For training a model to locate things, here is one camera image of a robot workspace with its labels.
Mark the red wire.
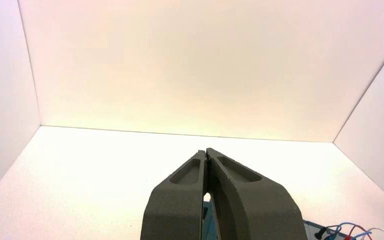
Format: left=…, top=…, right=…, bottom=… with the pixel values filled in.
left=342, top=224, right=368, bottom=240

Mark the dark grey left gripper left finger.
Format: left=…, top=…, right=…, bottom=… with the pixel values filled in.
left=140, top=149, right=208, bottom=240

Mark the blue wire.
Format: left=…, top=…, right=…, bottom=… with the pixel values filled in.
left=324, top=222, right=375, bottom=240

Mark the white wire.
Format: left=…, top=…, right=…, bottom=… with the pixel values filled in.
left=352, top=227, right=384, bottom=240

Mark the teal blue board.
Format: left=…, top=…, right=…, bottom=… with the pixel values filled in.
left=201, top=201, right=352, bottom=240

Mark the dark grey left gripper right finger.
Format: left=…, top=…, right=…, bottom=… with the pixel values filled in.
left=206, top=147, right=309, bottom=240

